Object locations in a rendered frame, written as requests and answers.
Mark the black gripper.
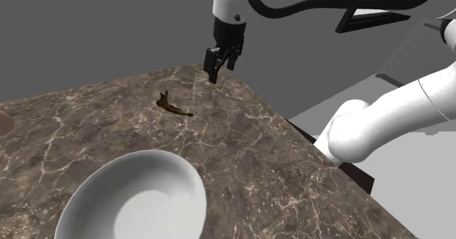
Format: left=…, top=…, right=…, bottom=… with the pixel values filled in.
left=203, top=16, right=248, bottom=86

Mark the white bowl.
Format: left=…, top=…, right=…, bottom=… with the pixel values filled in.
left=53, top=149, right=208, bottom=239

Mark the dark brown curved object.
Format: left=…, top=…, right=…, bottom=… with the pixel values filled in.
left=156, top=90, right=194, bottom=118

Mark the brown round object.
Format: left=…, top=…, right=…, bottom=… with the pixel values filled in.
left=0, top=110, right=15, bottom=137

